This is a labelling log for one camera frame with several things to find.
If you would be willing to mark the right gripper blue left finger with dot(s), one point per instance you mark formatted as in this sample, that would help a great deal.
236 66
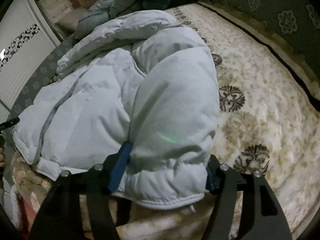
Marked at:
59 216

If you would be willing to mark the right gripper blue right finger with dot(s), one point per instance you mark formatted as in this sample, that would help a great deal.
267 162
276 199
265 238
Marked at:
261 216

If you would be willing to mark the light blue puffer jacket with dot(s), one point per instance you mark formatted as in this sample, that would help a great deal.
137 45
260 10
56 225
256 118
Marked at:
144 78

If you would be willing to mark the white patterned wardrobe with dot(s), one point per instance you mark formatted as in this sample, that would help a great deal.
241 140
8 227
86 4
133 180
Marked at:
24 45

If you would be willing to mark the beige pillow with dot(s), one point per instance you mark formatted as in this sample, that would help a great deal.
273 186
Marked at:
62 14

